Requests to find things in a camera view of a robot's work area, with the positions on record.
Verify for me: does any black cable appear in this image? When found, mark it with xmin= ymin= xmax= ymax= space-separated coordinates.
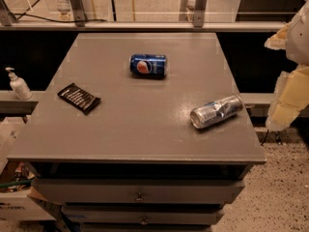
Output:
xmin=9 ymin=0 xmax=109 ymax=24

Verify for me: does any white cardboard box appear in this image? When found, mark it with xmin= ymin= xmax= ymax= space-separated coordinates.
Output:
xmin=0 ymin=117 xmax=54 ymax=221

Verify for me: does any grey drawer cabinet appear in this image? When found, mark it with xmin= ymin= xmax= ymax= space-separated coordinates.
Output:
xmin=10 ymin=33 xmax=265 ymax=232

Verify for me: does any drawer with knob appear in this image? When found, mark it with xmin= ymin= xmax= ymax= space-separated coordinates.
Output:
xmin=62 ymin=204 xmax=224 ymax=225
xmin=32 ymin=179 xmax=244 ymax=204

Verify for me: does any metal railing frame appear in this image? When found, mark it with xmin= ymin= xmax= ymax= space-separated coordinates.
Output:
xmin=0 ymin=0 xmax=309 ymax=33

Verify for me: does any white pump bottle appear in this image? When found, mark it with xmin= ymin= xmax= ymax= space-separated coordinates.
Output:
xmin=6 ymin=67 xmax=32 ymax=101

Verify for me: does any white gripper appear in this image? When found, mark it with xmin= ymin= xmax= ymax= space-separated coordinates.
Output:
xmin=264 ymin=1 xmax=309 ymax=131

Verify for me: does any black snack packet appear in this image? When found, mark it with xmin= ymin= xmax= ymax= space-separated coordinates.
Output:
xmin=57 ymin=83 xmax=101 ymax=115

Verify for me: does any blue pepsi can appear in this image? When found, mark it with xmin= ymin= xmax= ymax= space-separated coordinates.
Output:
xmin=129 ymin=54 xmax=167 ymax=78

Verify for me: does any top drawer with knob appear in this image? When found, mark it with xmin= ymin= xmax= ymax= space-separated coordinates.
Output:
xmin=32 ymin=179 xmax=244 ymax=204

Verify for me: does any silver crushed can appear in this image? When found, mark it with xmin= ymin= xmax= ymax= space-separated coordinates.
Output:
xmin=190 ymin=95 xmax=243 ymax=130

